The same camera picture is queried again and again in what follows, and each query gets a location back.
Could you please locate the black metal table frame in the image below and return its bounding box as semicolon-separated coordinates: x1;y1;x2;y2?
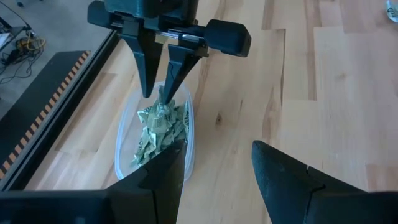
0;29;121;191

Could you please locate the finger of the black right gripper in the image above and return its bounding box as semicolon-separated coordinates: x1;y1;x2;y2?
160;43;203;106
119;32;165;100

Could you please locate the grey desk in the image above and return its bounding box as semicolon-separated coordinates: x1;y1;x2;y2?
0;15;34;52

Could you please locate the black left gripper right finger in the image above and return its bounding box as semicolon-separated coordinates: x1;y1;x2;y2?
251;139;365;224

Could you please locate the yellow extension cord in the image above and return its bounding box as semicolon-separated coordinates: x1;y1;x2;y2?
15;34;47;53

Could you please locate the black floor cable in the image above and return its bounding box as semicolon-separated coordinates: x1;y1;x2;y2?
0;40;46;85

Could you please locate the clear plastic container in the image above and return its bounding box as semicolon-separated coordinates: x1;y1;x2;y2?
114;81;196;182

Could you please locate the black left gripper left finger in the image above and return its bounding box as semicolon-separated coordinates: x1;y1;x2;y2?
106;138;189;224

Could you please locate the green stevia sweetener packet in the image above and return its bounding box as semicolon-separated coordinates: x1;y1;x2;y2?
141;123;175;147
385;0;398;23
136;105;162;125
167;102;190;141
155;85;170;110
131;138;156;167

